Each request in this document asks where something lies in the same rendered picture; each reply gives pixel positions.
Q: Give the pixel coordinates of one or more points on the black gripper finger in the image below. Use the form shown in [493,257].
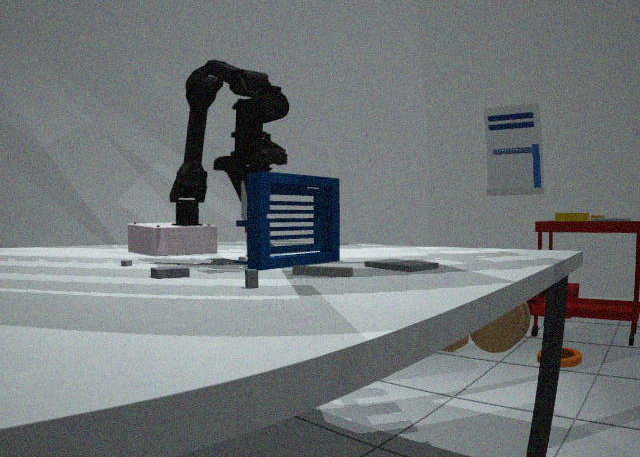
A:
[236,178]
[247,169]

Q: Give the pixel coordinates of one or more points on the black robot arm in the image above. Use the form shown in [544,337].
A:
[267,104]

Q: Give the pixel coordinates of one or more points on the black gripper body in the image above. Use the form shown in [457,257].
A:
[248,150]

